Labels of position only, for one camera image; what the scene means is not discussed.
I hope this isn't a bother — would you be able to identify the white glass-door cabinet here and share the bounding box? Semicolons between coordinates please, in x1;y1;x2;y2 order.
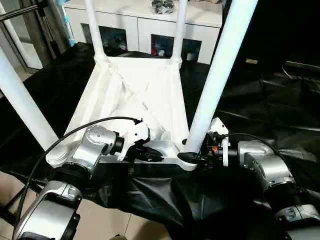
63;0;224;65

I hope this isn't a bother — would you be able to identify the white pole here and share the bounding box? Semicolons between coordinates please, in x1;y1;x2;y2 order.
0;7;35;69

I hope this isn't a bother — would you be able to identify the black left wrist camera cable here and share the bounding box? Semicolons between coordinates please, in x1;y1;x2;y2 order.
12;116;144;236

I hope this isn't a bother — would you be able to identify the black metal bar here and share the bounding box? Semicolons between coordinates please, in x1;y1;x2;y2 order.
284;60;320;73

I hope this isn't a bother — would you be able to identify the black tripod pole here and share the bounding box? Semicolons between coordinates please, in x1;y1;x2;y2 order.
0;2;50;22

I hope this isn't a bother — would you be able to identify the black mat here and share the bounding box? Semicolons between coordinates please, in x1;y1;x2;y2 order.
0;41;320;240

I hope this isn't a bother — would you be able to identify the blue and white roll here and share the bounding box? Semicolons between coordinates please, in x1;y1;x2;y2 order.
58;0;76;48

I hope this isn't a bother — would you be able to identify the black metal rack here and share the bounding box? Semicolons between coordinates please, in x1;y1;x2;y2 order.
0;179;43;226

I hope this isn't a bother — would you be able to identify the white plastic table leg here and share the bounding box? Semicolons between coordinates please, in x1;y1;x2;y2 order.
83;0;109;63
0;47;60;151
186;0;260;154
169;0;189;66

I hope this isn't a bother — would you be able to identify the black backdrop cloth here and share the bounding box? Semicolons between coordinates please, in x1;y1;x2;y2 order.
224;0;320;73

